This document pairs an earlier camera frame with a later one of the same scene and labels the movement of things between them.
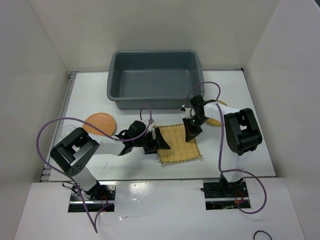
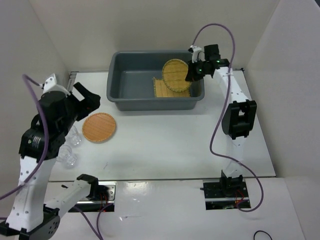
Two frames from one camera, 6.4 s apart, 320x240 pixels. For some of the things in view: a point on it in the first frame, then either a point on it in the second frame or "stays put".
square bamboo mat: (180, 150) to (161, 90)
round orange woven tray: (103, 121) stays put
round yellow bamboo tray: (214, 122) to (174, 73)
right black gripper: (190, 133) to (191, 75)
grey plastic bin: (153, 79) stays put
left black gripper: (153, 146) to (92, 100)
